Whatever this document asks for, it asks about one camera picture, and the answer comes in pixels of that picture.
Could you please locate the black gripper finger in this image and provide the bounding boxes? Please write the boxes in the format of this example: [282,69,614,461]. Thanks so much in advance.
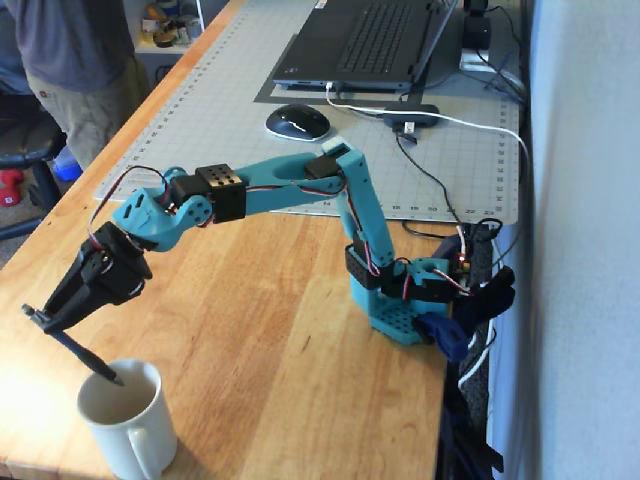
[44,291,121,334]
[43,243,112,322]

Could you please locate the white ceramic mug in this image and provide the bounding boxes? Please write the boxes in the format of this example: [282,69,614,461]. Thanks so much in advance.
[76,357,179,480]

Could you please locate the dark blue pen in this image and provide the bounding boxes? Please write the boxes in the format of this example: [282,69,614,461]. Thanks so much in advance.
[20,303,125,387]

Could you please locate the thin black cable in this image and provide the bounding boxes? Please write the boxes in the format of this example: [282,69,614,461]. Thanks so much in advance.
[394,130,504,247]

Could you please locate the black usb hub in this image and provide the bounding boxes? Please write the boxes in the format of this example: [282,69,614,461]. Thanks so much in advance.
[382,104,441,129]

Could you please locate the blue and black clamp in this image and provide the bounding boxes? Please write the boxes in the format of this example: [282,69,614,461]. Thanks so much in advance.
[417,267,517,364]

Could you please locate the person in grey shirt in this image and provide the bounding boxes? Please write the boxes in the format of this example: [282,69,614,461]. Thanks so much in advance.
[0,0,151,171]

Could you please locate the black computer mouse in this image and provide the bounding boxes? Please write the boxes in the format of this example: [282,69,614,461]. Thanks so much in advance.
[264,103,332,143]

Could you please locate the white shelf with clutter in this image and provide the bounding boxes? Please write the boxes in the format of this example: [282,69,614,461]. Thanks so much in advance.
[133,0,204,57]

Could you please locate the black office chair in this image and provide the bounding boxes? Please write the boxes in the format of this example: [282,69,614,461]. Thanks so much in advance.
[0,89,69,241]

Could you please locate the black tangled cables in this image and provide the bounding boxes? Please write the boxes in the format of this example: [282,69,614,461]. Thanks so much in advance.
[479,4,527,107]

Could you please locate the black laptop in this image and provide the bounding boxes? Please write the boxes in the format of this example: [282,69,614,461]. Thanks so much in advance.
[272,0,459,94]

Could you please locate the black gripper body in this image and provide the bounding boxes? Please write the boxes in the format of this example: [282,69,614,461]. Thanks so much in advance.
[92,223,154,305]

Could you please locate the grey gridded cutting mat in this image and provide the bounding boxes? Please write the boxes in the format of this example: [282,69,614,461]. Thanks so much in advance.
[94,0,521,226]

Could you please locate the dark fabric bag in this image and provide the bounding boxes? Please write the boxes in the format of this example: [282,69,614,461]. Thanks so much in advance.
[439,319,504,480]

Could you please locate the black camera stand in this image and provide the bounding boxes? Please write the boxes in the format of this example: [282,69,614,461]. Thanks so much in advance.
[458,0,501,71]

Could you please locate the white usb cable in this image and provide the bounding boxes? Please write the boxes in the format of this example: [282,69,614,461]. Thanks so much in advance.
[325,82,532,389]

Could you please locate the red dumbbell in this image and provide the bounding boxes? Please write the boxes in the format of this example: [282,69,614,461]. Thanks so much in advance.
[0,168,26,209]

